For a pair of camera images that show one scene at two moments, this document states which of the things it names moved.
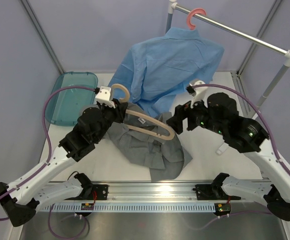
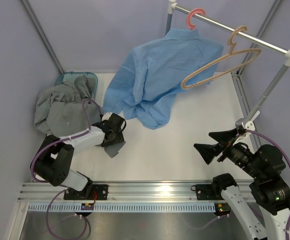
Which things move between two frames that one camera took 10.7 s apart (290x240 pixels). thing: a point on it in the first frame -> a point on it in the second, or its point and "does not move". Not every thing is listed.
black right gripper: (182, 112) -> (208, 151)
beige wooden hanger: (142, 115) -> (233, 53)
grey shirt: (165, 159) -> (59, 110)
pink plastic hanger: (191, 26) does not move
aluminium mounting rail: (156, 193) does not move
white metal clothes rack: (289, 53) does not move
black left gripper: (119, 111) -> (118, 138)
